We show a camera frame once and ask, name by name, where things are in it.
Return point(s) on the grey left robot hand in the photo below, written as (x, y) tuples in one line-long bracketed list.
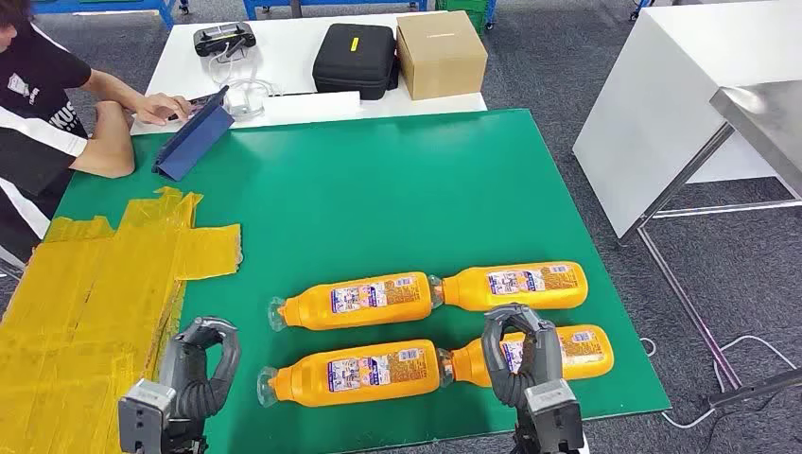
[(188, 370)]

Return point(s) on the person's left hand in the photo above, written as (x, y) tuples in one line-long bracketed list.
[(163, 110)]

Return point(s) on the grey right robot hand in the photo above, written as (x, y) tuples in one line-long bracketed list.
[(545, 357)]

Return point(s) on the orange detergent bottle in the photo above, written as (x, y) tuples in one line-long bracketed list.
[(301, 379), (476, 289), (589, 357), (313, 310)]

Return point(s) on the person's right forearm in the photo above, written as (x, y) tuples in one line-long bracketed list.
[(109, 147)]

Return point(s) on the person's left forearm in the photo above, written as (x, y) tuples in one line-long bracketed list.
[(113, 88)]

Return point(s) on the smartphone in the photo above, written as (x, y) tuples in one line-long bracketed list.
[(197, 103)]

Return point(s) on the tablet in blue case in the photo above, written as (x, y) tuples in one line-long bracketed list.
[(194, 138)]

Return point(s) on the white power adapter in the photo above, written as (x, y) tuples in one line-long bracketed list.
[(238, 103)]

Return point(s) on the black handheld controller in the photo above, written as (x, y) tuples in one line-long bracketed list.
[(219, 37)]

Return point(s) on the person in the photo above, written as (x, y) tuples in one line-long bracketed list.
[(31, 125)]

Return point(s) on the black carry case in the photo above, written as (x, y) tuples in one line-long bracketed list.
[(354, 62)]

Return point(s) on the green table mat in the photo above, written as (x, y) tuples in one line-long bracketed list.
[(376, 200)]

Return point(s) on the cardboard box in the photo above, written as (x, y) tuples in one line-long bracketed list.
[(438, 56)]

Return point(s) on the large white table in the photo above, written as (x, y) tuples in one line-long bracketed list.
[(676, 94)]

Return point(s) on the green plastic crate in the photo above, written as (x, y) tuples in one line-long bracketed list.
[(467, 9)]

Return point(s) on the stainless steel table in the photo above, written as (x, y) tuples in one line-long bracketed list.
[(764, 119)]

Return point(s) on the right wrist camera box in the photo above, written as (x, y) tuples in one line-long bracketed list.
[(554, 417)]

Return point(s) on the blue steel rack frame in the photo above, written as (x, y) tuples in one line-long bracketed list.
[(275, 5), (113, 5), (492, 12)]

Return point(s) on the blue trolley frame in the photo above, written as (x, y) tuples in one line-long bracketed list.
[(640, 7)]

